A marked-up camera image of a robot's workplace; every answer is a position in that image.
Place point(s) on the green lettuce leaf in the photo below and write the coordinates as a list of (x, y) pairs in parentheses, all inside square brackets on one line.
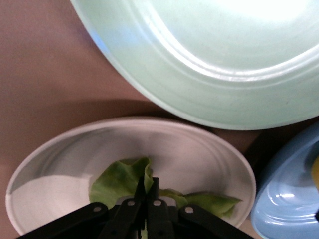
[(117, 181)]

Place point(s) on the blue plate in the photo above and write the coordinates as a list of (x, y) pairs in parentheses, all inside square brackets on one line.
[(286, 189)]

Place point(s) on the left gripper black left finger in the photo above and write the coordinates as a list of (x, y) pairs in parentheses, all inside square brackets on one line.
[(119, 221)]

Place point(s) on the yellow lemon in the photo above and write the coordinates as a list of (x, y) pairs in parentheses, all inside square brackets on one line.
[(316, 174)]

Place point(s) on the beige plate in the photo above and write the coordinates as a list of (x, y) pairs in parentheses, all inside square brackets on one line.
[(62, 189)]

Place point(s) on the light green plate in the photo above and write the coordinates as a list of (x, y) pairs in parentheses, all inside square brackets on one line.
[(199, 49)]

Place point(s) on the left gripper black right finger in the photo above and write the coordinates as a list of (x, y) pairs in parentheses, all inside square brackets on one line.
[(164, 221)]

